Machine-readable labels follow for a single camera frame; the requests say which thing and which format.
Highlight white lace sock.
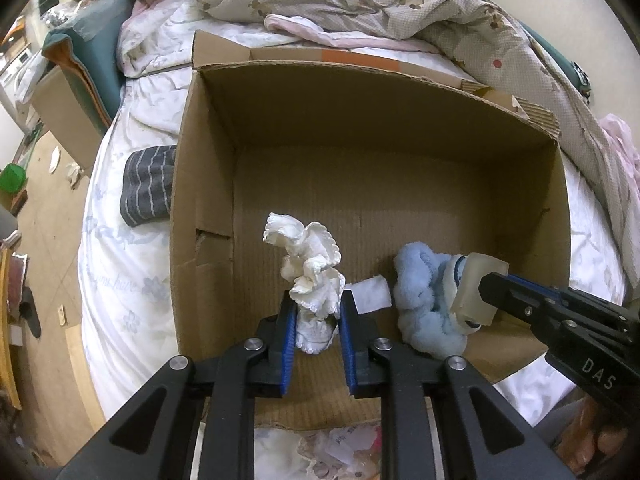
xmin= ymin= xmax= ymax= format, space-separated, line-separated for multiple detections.
xmin=261 ymin=210 xmax=394 ymax=356

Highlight light blue fuzzy sock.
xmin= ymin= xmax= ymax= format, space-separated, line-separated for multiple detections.
xmin=393 ymin=242 xmax=480 ymax=360

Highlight person's right hand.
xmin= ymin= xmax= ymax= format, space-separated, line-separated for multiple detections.
xmin=555 ymin=396 xmax=629 ymax=474

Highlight open cardboard box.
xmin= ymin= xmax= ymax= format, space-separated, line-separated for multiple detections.
xmin=168 ymin=29 xmax=573 ymax=430

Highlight white floral bed sheet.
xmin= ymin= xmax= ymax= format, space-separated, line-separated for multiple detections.
xmin=77 ymin=24 xmax=629 ymax=480

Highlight dark striped garment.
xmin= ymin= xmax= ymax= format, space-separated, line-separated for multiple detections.
xmin=119 ymin=145 xmax=177 ymax=228

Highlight pink garment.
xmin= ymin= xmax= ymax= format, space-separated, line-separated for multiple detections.
xmin=598 ymin=114 xmax=639 ymax=194

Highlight black slipper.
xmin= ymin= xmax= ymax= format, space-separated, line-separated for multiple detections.
xmin=20 ymin=286 xmax=41 ymax=339

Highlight brown cardboard side box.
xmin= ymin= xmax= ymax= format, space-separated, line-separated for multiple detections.
xmin=30 ymin=66 xmax=111 ymax=177

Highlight beige patterned quilt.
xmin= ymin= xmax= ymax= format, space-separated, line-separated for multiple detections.
xmin=198 ymin=0 xmax=639 ymax=286

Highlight green plastic bucket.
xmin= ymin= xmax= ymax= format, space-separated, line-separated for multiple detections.
xmin=0 ymin=164 xmax=26 ymax=194

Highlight teal pillow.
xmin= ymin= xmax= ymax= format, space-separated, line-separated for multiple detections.
xmin=42 ymin=0 xmax=136 ymax=134

